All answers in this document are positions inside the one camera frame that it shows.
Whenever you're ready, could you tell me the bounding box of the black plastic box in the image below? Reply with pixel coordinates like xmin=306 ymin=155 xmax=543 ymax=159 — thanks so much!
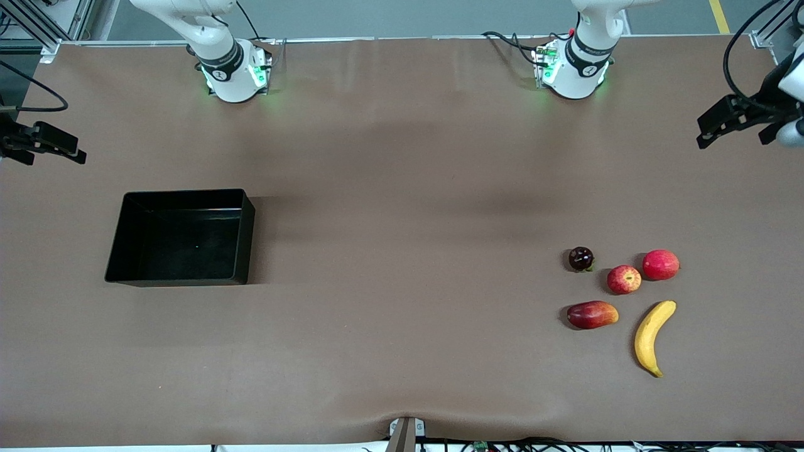
xmin=104 ymin=188 xmax=256 ymax=288

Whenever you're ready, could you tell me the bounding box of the red yellow apple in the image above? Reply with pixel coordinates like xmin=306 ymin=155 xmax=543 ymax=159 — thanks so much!
xmin=607 ymin=264 xmax=643 ymax=296

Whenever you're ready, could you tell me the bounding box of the yellow banana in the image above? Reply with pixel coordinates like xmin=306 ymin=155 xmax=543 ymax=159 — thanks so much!
xmin=634 ymin=300 xmax=678 ymax=379

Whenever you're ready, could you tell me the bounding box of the red round peach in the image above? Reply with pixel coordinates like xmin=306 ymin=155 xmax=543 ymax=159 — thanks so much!
xmin=642 ymin=249 xmax=681 ymax=281

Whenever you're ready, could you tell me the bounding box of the red orange mango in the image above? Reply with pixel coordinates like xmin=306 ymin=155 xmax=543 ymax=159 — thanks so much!
xmin=567 ymin=300 xmax=619 ymax=330

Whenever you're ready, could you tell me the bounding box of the brown table cover mat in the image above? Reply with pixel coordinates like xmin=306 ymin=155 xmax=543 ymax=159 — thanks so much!
xmin=0 ymin=35 xmax=804 ymax=448

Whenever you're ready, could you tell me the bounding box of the grey metal table clamp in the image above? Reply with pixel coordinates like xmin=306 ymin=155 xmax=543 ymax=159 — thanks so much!
xmin=386 ymin=416 xmax=426 ymax=452

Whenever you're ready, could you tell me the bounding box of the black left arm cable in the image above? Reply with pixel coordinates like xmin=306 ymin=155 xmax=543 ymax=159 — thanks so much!
xmin=722 ymin=0 xmax=804 ymax=117

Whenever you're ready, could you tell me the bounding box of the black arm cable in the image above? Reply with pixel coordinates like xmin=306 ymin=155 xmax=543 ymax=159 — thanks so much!
xmin=0 ymin=60 xmax=68 ymax=112
xmin=722 ymin=0 xmax=804 ymax=117

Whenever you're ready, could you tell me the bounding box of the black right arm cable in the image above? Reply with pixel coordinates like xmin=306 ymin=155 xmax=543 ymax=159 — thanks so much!
xmin=0 ymin=60 xmax=68 ymax=112

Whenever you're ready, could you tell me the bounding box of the aluminium frame profile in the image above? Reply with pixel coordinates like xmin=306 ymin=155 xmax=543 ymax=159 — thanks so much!
xmin=0 ymin=0 xmax=95 ymax=63
xmin=751 ymin=0 xmax=804 ymax=50

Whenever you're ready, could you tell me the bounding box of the black left base cable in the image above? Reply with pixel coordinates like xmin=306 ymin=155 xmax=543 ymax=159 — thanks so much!
xmin=482 ymin=30 xmax=542 ymax=67

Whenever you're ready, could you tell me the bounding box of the black base cable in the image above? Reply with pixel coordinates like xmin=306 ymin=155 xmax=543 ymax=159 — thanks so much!
xmin=482 ymin=30 xmax=542 ymax=67
xmin=236 ymin=0 xmax=277 ymax=45

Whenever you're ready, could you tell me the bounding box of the black right base cable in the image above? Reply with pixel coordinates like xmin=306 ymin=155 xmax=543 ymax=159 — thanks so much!
xmin=236 ymin=0 xmax=277 ymax=45

